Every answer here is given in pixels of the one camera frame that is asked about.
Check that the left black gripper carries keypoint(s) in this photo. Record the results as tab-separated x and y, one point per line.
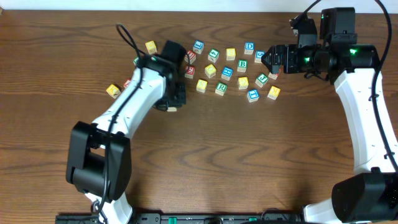
179	94

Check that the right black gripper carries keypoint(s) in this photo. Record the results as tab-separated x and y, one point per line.
278	59

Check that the red E block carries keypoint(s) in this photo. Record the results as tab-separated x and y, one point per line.
189	71

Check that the red U block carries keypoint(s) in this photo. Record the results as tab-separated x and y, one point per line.
190	56

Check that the green R block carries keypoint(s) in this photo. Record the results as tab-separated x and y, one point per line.
221	88

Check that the green N block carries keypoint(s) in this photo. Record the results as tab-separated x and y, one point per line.
171	109

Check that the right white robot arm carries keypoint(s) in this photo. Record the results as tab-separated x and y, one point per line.
371	194

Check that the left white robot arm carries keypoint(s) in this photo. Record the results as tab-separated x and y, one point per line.
99	156

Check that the red block under gripper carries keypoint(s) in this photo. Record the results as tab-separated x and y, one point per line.
274	76

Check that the blue 5 block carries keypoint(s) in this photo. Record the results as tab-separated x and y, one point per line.
258	56

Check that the green J block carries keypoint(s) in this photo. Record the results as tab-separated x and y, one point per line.
261	80

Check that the blue D block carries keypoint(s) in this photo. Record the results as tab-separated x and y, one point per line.
249	48

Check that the green B block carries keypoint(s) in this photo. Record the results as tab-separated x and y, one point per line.
242	65

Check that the yellow M block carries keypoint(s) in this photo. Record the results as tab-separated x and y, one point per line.
273	92

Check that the yellow S block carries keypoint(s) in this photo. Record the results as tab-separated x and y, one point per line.
201	85

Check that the yellow block centre right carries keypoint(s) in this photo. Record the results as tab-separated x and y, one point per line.
243	83

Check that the blue T block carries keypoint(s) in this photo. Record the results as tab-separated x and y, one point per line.
252	95

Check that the yellow O block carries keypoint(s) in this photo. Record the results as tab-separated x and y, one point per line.
210	70

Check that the blue H block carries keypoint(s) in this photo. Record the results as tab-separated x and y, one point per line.
226	74

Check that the red A block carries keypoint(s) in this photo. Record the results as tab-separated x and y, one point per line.
126	83

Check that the green 7 block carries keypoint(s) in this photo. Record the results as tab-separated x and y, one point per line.
135	61

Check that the blue L block right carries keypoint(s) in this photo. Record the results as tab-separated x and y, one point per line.
198	47

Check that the green 4 block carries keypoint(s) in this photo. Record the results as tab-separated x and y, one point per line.
213	55

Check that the yellow block top left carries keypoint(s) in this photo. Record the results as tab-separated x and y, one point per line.
151	47

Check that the yellow K block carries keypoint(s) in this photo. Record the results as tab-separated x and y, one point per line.
113	91

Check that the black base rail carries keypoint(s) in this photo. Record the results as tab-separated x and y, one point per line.
156	218

